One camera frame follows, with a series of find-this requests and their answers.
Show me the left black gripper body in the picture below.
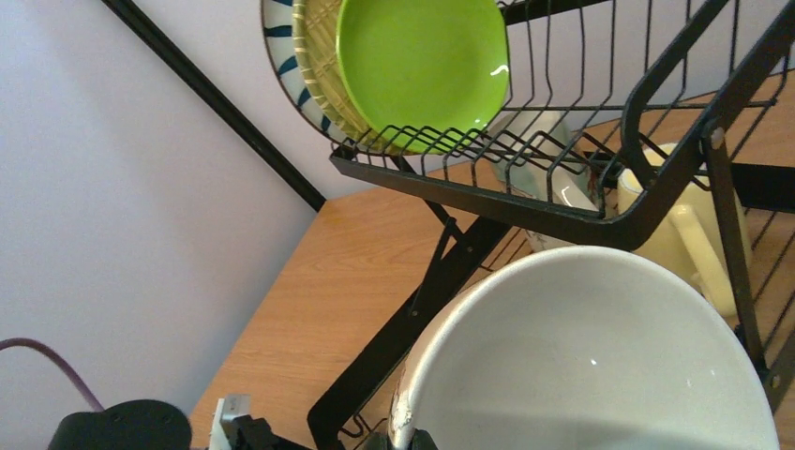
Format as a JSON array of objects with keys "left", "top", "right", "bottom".
[{"left": 232, "top": 415, "right": 308, "bottom": 450}]

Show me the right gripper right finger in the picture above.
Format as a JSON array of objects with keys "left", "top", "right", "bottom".
[{"left": 410, "top": 429, "right": 438, "bottom": 450}]

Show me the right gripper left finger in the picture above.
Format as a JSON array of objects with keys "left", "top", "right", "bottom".
[{"left": 361, "top": 432, "right": 392, "bottom": 450}]

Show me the white bowl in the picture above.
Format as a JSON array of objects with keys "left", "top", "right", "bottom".
[{"left": 387, "top": 246, "right": 779, "bottom": 449}]

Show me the tall seashell mug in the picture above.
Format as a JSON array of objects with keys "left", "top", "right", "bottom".
[{"left": 487, "top": 110, "right": 607, "bottom": 255}]

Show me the yellow handled white mug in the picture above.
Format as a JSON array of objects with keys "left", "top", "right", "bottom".
[{"left": 635, "top": 175, "right": 737, "bottom": 317}]

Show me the green plate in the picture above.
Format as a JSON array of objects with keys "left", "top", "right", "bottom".
[{"left": 337, "top": 1, "right": 510, "bottom": 153}]

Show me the black wire dish rack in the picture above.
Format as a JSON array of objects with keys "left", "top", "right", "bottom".
[{"left": 292, "top": 1, "right": 794, "bottom": 449}]

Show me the woven bamboo tray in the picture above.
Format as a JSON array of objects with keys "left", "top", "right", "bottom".
[{"left": 292, "top": 0, "right": 401, "bottom": 156}]

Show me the blue striped white plate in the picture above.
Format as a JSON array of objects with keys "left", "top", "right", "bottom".
[{"left": 260, "top": 0, "right": 348, "bottom": 143}]

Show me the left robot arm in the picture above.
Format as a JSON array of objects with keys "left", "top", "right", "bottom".
[{"left": 48, "top": 399, "right": 303, "bottom": 449}]

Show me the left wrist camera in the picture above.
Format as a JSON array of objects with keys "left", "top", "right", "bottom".
[{"left": 207, "top": 394, "right": 251, "bottom": 450}]

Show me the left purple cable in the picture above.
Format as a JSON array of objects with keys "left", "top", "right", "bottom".
[{"left": 0, "top": 337, "right": 107, "bottom": 414}]

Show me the left black corner post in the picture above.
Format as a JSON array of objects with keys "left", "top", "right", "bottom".
[{"left": 103, "top": 0, "right": 326, "bottom": 212}]

